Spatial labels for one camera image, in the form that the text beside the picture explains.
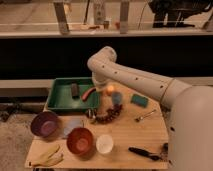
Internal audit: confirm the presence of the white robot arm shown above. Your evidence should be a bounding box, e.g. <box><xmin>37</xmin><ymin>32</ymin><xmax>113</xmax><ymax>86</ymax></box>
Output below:
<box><xmin>87</xmin><ymin>46</ymin><xmax>213</xmax><ymax>171</ymax></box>

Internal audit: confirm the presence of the small orange fruit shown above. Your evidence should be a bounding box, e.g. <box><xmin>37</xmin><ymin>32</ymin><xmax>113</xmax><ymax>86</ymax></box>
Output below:
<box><xmin>106</xmin><ymin>85</ymin><xmax>115</xmax><ymax>94</ymax></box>

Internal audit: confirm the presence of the blue grey cup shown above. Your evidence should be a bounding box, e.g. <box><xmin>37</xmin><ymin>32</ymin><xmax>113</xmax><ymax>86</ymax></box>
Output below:
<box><xmin>111</xmin><ymin>92</ymin><xmax>122</xmax><ymax>105</ymax></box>

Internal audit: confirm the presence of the dark brown block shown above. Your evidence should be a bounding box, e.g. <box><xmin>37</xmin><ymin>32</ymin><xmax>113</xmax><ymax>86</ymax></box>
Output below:
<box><xmin>71</xmin><ymin>83</ymin><xmax>79</xmax><ymax>98</ymax></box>

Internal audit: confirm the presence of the small metal object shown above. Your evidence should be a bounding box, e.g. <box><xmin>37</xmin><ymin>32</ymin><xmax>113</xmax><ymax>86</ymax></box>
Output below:
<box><xmin>87</xmin><ymin>109</ymin><xmax>97</xmax><ymax>120</ymax></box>

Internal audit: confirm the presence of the dark red grape bunch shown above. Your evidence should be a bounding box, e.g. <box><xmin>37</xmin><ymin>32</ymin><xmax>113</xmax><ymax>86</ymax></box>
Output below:
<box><xmin>95</xmin><ymin>105</ymin><xmax>123</xmax><ymax>124</ymax></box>

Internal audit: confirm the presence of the green plastic tray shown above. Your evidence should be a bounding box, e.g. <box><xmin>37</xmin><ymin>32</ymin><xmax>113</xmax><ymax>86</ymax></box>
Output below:
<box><xmin>47</xmin><ymin>77</ymin><xmax>100</xmax><ymax>113</ymax></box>

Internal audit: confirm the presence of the teal sponge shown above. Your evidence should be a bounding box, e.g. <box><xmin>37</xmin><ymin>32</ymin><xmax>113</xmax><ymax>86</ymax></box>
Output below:
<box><xmin>131</xmin><ymin>94</ymin><xmax>148</xmax><ymax>108</ymax></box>

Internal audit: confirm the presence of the light blue plate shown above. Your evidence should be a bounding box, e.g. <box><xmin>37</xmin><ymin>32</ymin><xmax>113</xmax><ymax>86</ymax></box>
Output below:
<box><xmin>63</xmin><ymin>119</ymin><xmax>84</xmax><ymax>136</ymax></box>

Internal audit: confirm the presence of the wooden table board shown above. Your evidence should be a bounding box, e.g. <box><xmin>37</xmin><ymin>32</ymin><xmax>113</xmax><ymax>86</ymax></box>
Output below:
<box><xmin>25</xmin><ymin>82</ymin><xmax>168</xmax><ymax>170</ymax></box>

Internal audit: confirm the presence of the orange-red bowl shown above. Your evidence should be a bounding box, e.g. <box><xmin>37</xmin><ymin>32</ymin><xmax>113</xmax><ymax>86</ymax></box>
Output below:
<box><xmin>66</xmin><ymin>127</ymin><xmax>94</xmax><ymax>156</ymax></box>

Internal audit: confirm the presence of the white cup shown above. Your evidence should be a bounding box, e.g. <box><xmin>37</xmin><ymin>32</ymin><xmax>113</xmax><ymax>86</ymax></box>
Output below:
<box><xmin>96</xmin><ymin>134</ymin><xmax>114</xmax><ymax>155</ymax></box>

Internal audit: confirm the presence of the metal fork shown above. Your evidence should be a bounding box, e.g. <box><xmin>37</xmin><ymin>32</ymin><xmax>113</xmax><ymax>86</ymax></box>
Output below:
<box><xmin>134</xmin><ymin>109</ymin><xmax>156</xmax><ymax>122</ymax></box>

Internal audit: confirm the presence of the purple bowl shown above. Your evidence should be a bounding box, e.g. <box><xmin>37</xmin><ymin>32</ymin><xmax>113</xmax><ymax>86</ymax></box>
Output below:
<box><xmin>30</xmin><ymin>111</ymin><xmax>59</xmax><ymax>138</ymax></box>

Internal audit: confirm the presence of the yellow banana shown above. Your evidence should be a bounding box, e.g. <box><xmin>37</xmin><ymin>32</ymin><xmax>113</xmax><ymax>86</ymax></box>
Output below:
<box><xmin>29</xmin><ymin>144</ymin><xmax>63</xmax><ymax>167</ymax></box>

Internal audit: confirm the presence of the black handled tool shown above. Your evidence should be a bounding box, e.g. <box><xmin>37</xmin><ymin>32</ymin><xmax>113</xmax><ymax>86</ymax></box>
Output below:
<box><xmin>128</xmin><ymin>147</ymin><xmax>161</xmax><ymax>161</ymax></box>

